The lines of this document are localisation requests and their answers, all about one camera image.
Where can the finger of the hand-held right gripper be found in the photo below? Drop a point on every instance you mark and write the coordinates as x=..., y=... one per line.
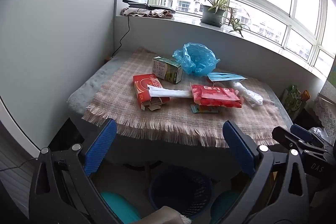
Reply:
x=291, y=141
x=305, y=133

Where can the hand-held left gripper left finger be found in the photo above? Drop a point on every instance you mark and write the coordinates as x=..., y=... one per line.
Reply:
x=101, y=146

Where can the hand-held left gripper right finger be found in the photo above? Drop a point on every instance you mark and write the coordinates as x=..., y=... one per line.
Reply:
x=239, y=148

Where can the clear plastic bag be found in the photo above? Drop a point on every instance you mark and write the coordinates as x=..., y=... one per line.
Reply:
x=248, y=95

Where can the blue plastic waste basket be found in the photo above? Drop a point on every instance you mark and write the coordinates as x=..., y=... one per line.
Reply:
x=181, y=187

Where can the long white printed wrapper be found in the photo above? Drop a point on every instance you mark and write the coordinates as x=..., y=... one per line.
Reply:
x=170, y=92

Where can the crumpled clear plastic sheet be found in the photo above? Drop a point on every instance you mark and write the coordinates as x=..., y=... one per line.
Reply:
x=319, y=133

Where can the white lace cloth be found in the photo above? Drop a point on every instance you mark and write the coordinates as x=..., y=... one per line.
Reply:
x=326, y=113

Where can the orange container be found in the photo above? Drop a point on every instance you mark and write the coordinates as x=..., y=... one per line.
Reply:
x=305, y=96

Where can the black table base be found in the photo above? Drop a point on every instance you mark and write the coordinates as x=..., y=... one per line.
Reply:
x=147, y=169

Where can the colourful flat snack wrapper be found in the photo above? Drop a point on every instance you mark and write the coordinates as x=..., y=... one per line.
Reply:
x=204, y=109

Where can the red wipes packet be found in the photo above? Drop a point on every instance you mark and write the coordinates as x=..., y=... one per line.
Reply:
x=218, y=96

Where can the teal cushion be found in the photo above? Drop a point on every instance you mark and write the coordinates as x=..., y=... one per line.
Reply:
x=223, y=204
x=118, y=204

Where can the grey fleece table cover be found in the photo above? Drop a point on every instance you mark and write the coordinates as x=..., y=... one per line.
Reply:
x=86, y=85

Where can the green yellow fabric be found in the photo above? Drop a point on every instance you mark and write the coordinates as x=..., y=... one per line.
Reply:
x=332, y=69

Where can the blue face mask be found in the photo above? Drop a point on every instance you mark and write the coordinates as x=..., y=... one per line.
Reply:
x=225, y=77

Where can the beige woven fringed tablecloth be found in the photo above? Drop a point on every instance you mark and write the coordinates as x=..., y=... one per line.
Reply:
x=170, y=123

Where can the red cardboard box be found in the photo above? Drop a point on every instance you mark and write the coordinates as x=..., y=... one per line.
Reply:
x=143, y=85

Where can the blue plastic bag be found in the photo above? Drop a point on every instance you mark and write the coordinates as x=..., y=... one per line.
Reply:
x=195, y=57

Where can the green drink carton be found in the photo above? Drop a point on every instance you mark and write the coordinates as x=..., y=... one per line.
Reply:
x=166, y=69

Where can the white cabinet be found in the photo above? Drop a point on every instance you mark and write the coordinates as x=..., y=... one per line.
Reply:
x=52, y=43

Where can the potted spider plant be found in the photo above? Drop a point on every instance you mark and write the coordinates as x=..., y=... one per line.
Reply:
x=212, y=15

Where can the folded beige cloth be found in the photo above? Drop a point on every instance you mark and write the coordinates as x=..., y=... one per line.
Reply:
x=147, y=13

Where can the black flat electric device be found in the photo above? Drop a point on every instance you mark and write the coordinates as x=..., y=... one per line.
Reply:
x=141, y=5

